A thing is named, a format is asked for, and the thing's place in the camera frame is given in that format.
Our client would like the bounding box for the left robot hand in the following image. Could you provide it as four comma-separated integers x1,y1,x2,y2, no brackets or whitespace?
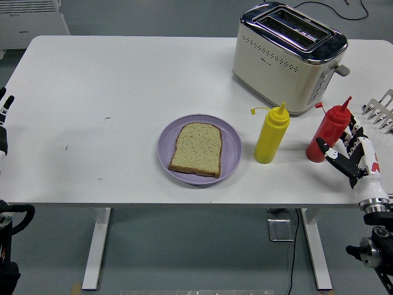
0,87,15,176

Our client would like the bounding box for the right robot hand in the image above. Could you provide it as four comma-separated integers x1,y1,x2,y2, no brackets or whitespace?
315,112,389,205

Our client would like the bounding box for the red squeeze bottle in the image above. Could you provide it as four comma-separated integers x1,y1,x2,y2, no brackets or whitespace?
305,95,353,163

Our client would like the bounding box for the bread slice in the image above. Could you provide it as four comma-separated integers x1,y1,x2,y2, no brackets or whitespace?
168,122,223,179

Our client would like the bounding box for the silver metal toast rack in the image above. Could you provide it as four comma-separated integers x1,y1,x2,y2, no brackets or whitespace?
360,88,393,135

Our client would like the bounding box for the yellow squeeze bottle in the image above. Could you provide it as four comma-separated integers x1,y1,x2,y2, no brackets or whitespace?
249,101,290,164

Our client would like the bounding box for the white table leg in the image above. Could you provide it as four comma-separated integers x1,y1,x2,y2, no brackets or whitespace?
81,207,112,292
300,208,333,291

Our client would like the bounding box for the metal floor socket plate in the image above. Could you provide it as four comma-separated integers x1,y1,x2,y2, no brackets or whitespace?
267,218,295,243

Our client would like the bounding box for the white floor appliance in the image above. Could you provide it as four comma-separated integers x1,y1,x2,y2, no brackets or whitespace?
0,0,71,59

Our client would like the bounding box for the cream and chrome toaster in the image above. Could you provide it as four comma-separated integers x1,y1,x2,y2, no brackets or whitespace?
231,1,351,117

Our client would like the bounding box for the purple plate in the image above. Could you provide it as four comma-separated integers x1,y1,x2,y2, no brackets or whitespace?
157,114,243,186

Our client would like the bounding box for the black cable under table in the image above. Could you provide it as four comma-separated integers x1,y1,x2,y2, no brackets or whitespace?
287,208,300,295

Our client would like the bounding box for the black cable on floor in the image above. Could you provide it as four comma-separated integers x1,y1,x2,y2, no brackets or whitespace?
294,0,370,21

